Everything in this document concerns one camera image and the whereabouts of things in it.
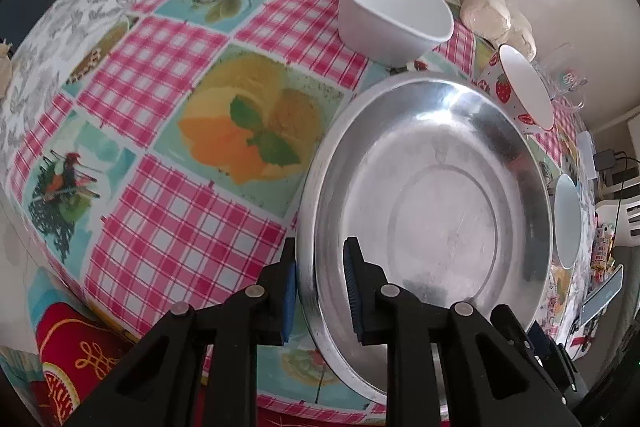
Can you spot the smartphone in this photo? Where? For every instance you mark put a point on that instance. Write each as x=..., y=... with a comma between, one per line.
x=602, y=297

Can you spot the bag of steamed buns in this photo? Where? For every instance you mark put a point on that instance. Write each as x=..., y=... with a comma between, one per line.
x=485, y=7

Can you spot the pink checked fruit-print tablecloth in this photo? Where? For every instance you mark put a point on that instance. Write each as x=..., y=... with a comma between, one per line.
x=150, y=57

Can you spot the large metal plate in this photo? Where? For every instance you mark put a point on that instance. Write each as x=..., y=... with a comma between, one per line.
x=440, y=207

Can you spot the white square bowl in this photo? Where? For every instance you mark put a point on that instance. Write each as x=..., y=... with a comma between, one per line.
x=395, y=7

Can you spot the black charger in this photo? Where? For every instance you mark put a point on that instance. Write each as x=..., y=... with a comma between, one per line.
x=607, y=159

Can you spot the white plastic chair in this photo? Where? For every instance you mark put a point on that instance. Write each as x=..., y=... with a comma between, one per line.
x=625, y=212

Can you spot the light blue bowl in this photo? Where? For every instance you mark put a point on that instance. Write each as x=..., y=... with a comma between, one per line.
x=567, y=222

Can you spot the clear glass mug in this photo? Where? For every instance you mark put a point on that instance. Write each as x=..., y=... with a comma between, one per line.
x=565, y=79

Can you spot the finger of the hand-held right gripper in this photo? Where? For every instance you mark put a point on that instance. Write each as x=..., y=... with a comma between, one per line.
x=537, y=339

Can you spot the white power strip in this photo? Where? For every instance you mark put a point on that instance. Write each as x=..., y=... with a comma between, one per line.
x=586, y=154

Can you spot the red patterned cushion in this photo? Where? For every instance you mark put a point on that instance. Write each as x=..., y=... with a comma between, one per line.
x=75, y=347

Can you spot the strawberry print bowl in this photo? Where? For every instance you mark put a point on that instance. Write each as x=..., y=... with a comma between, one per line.
x=525, y=82

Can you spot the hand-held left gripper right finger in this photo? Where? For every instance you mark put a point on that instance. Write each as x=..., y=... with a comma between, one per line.
x=352, y=287

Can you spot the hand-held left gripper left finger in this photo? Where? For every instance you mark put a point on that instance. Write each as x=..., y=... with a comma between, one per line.
x=289, y=302

